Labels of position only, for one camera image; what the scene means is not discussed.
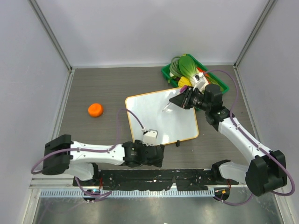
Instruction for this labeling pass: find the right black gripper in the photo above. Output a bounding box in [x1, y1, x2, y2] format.
[170, 85, 211, 112]

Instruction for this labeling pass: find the magenta marker cap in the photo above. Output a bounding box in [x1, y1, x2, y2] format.
[179, 85, 189, 94]

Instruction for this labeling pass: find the orange framed whiteboard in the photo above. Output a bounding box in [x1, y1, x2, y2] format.
[125, 88, 199, 145]

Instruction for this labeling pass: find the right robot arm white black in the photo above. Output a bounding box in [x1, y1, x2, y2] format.
[169, 84, 287, 196]

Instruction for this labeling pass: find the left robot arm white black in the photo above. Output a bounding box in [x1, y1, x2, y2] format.
[42, 134, 165, 186]

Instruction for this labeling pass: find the yellow toy vegetable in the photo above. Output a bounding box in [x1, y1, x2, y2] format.
[178, 77, 192, 88]

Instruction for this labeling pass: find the grey green coiled toy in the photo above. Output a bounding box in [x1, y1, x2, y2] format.
[169, 56, 183, 78]

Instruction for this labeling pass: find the toy bok choy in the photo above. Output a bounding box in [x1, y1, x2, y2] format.
[178, 55, 199, 82]

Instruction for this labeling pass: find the red orange toy pepper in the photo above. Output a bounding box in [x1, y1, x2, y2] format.
[197, 67, 215, 81]

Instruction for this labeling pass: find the orange toy fruit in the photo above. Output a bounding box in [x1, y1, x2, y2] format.
[87, 103, 103, 117]

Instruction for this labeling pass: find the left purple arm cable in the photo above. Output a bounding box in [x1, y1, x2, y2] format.
[30, 108, 147, 203]

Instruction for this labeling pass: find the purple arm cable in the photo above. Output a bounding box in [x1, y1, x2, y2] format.
[202, 69, 295, 206]
[30, 108, 147, 203]

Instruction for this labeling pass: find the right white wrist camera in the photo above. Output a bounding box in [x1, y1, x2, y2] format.
[192, 72, 209, 92]

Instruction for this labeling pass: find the slotted grey cable duct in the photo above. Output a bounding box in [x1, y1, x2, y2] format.
[40, 188, 215, 198]

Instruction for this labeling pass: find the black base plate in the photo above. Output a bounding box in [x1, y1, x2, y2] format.
[80, 169, 239, 191]

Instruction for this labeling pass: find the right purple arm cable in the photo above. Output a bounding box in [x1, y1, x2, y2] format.
[202, 69, 295, 206]

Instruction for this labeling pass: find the right aluminium frame post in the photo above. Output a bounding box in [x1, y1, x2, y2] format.
[234, 0, 278, 69]

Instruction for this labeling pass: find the aluminium frame post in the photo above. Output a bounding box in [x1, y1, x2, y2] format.
[28, 0, 72, 72]
[234, 0, 278, 69]

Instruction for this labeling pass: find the left aluminium frame post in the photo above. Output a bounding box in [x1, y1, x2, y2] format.
[28, 0, 72, 72]

